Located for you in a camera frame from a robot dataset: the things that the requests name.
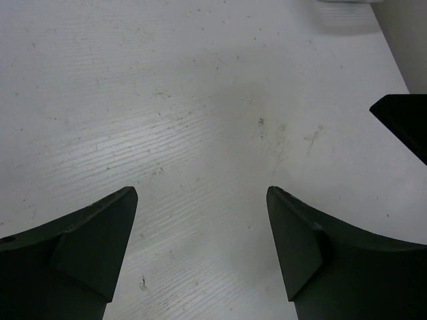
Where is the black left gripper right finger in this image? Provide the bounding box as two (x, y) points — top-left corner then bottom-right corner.
(266, 186), (426, 319)

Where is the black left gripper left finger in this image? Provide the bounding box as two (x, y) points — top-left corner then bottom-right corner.
(1, 187), (138, 319)

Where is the black angular fixture corner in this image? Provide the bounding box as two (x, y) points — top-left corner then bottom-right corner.
(370, 94), (427, 165)

